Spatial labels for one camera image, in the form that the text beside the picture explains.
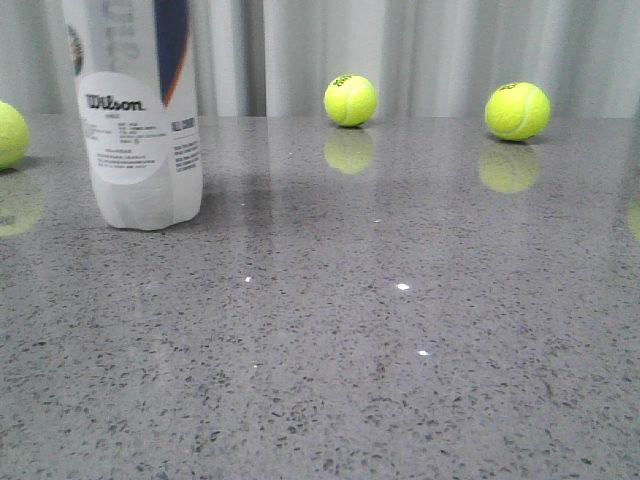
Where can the grey white curtain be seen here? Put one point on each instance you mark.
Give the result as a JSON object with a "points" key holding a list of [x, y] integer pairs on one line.
{"points": [[426, 58]]}

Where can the tennis ball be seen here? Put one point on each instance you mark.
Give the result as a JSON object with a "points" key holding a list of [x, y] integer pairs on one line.
{"points": [[14, 136], [517, 111], [350, 100]]}

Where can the far left tennis ball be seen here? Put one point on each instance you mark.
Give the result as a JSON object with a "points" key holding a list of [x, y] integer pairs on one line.
{"points": [[14, 136]]}

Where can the middle tennis ball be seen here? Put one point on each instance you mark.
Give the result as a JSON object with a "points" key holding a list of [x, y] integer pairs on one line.
{"points": [[350, 100]]}

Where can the white blue tennis ball can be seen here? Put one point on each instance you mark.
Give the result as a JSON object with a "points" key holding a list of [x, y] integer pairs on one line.
{"points": [[136, 96]]}

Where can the right tennis ball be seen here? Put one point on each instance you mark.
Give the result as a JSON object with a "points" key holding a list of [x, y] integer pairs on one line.
{"points": [[517, 111]]}

